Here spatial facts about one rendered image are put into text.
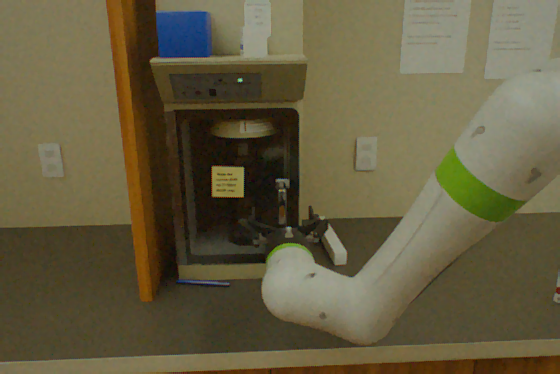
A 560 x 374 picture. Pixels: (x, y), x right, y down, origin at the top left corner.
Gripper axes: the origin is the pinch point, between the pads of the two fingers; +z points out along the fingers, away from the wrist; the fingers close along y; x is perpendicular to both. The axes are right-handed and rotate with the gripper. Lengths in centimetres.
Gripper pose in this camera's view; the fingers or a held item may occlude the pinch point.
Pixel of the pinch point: (282, 213)
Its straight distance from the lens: 113.9
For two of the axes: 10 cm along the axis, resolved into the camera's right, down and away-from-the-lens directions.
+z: -0.5, -3.2, 9.5
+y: -10.0, 0.2, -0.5
